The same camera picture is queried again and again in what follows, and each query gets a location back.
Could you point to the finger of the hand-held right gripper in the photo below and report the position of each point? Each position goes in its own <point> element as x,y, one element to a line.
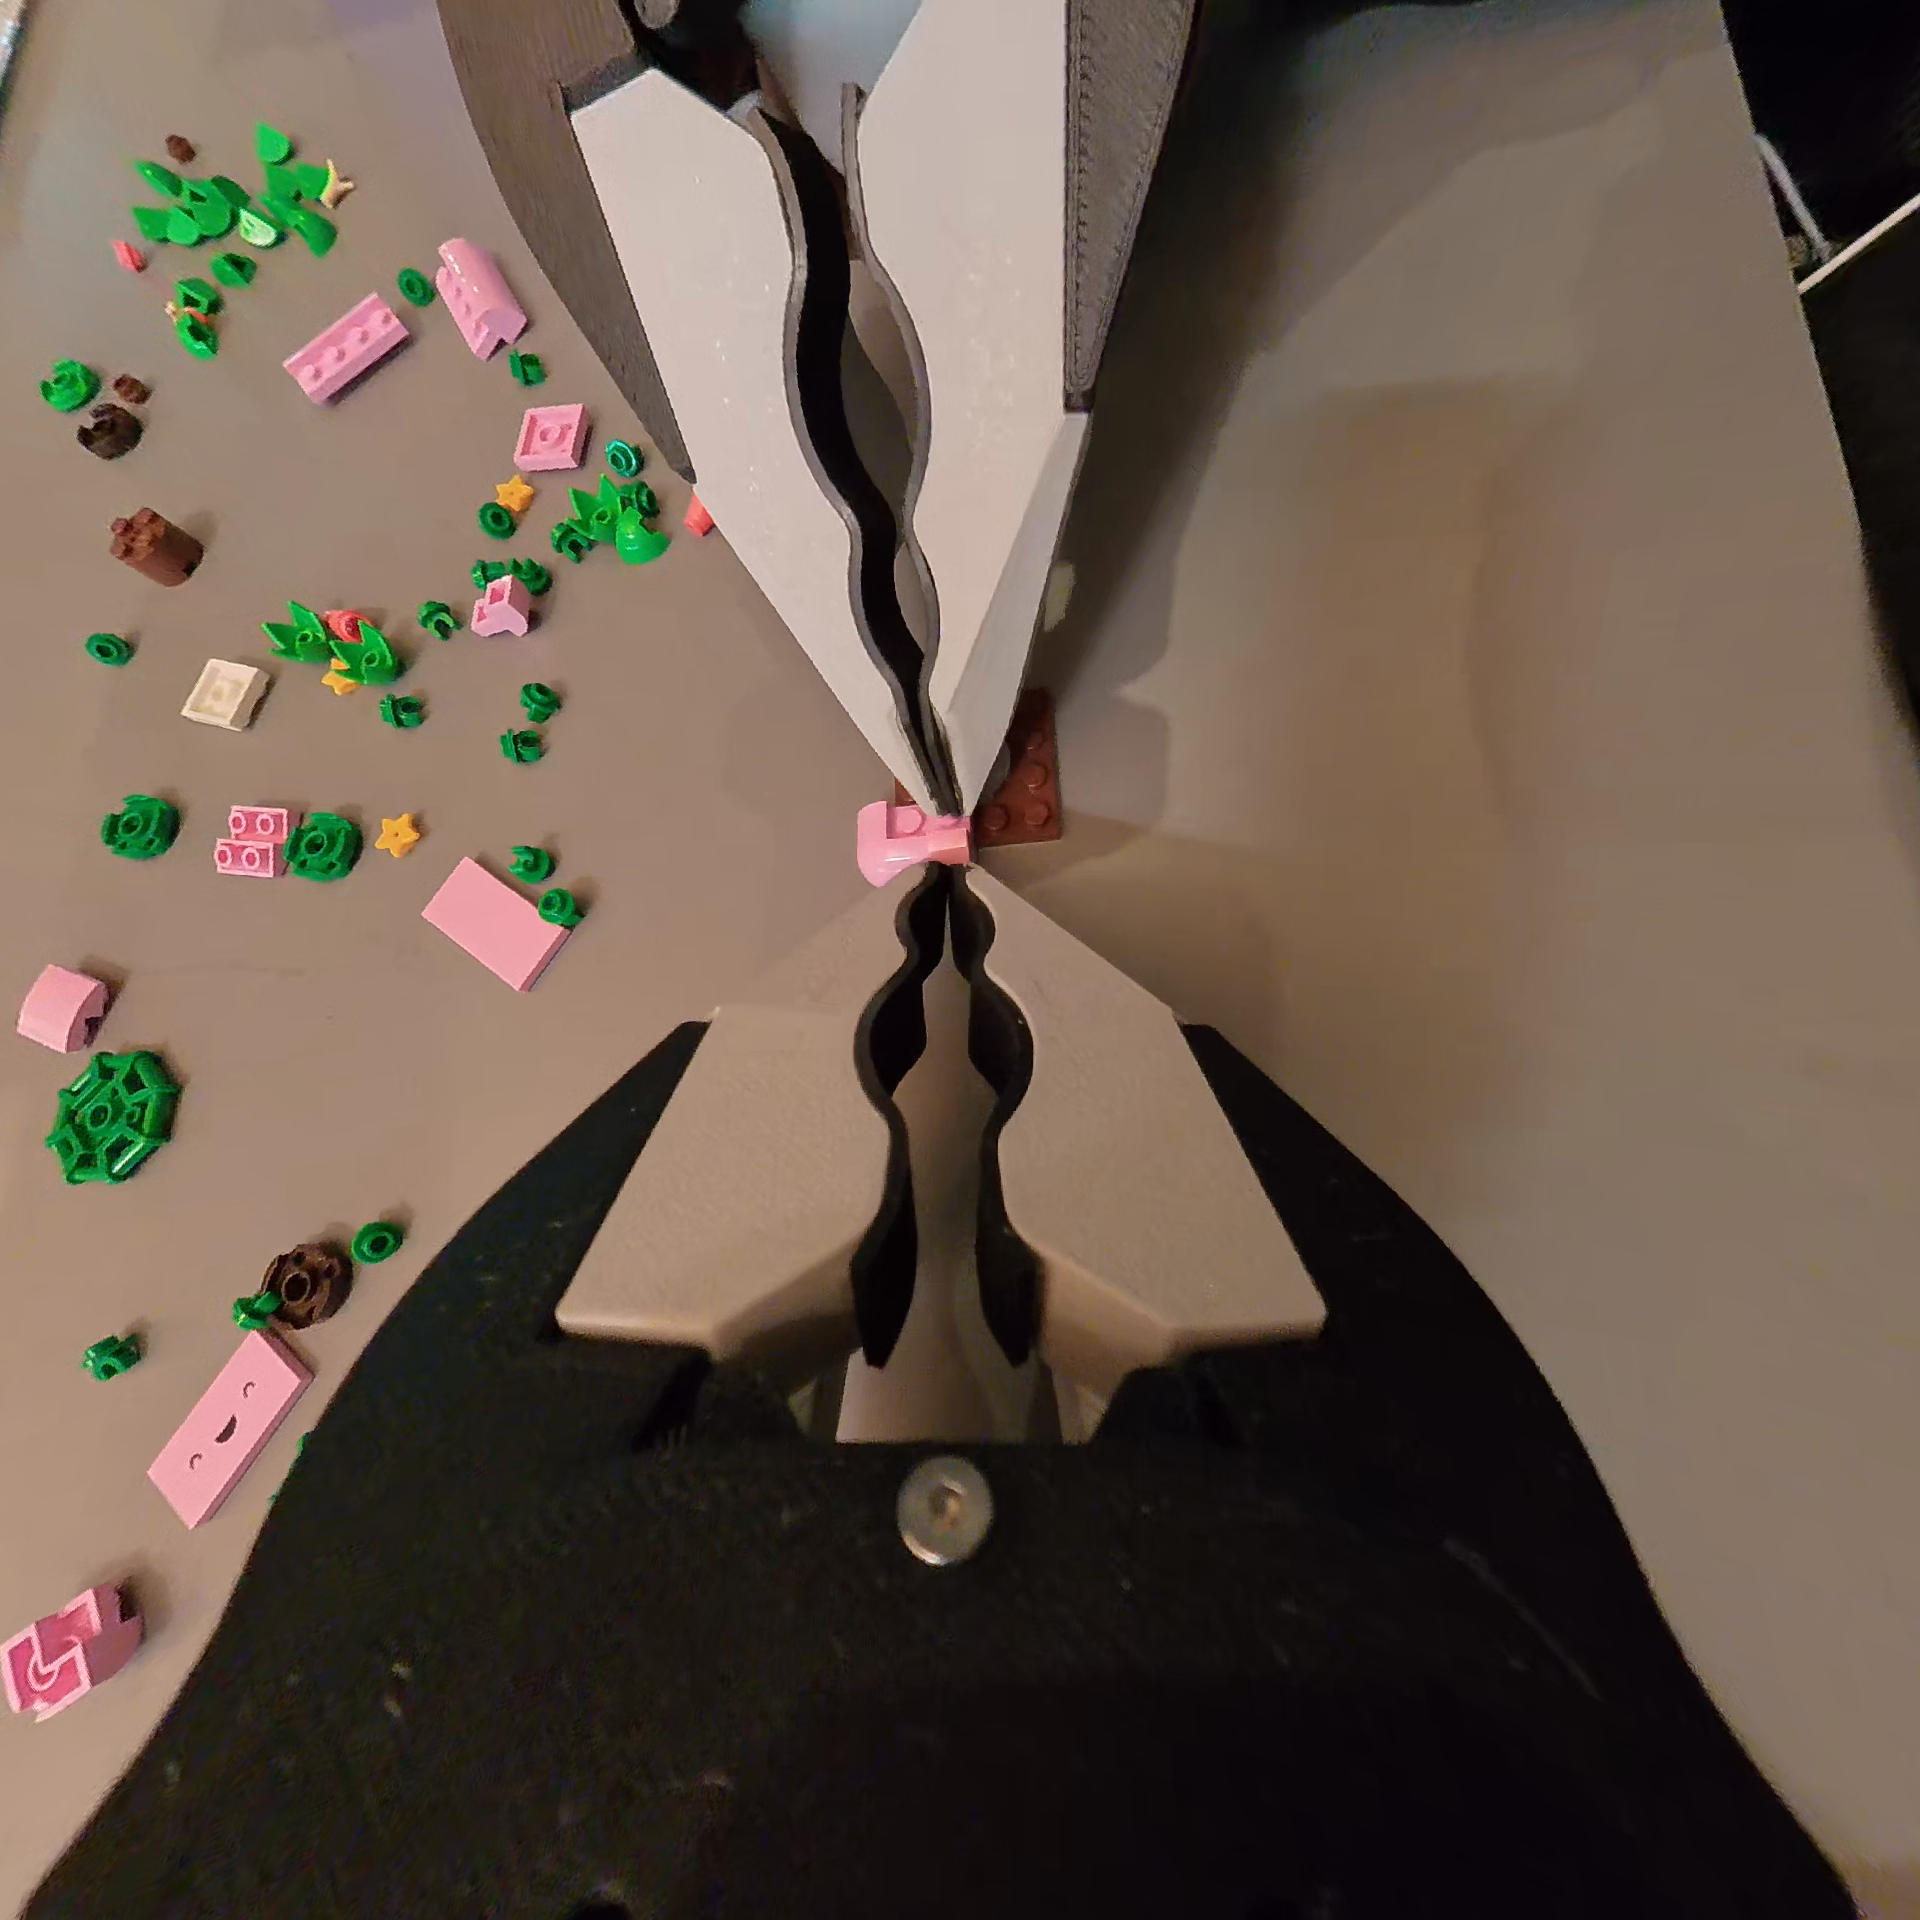
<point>706,300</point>
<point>992,300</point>

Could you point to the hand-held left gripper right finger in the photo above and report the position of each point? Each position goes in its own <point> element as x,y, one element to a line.
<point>1169,1201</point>

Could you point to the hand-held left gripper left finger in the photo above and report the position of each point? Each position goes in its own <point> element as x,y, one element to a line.
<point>719,1188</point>

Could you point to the pink curved brick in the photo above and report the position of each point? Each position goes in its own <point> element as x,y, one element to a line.
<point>885,856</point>
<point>64,1006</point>

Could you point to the brown square plate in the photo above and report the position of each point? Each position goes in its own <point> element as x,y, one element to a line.
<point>1038,796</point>

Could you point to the pink square single-stud plate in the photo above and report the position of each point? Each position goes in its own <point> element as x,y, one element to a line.
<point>552,438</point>

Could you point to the green spiky leaf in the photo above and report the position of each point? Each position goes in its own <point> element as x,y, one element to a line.
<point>378,659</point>
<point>606,509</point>
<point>297,636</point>

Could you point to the green cone piece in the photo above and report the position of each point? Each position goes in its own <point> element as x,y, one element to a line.
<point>645,544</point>

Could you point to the pink studded plate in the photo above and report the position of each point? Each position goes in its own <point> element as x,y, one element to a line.
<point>344,346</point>

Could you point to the large pink smooth tile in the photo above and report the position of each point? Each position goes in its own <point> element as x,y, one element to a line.
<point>496,923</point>

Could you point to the brown round plate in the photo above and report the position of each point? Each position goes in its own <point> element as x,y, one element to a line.
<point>309,1286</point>

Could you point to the green clip piece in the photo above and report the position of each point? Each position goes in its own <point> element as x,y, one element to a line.
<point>257,1311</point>
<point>114,1357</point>

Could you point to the scattered small green clips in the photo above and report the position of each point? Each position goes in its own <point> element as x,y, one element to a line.
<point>520,747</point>

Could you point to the dark brown round piece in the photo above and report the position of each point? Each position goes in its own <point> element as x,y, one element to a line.
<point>109,431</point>

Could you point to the green round flower plate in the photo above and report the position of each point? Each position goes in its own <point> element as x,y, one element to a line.
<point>71,388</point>
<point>326,847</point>
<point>138,828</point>

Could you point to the green web piece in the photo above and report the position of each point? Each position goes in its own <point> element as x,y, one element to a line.
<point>114,1118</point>
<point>289,1468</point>

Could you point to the brown round brick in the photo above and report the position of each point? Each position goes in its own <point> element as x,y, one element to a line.
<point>154,546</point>

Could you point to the pink face tile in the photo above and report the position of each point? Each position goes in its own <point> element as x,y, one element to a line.
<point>232,1425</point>

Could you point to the small pink plate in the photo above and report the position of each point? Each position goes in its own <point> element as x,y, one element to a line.
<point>251,856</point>
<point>260,820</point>

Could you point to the white square tile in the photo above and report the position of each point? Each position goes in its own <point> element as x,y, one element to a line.
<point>227,692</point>

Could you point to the pink bracket piece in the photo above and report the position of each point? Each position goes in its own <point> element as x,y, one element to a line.
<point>504,612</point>

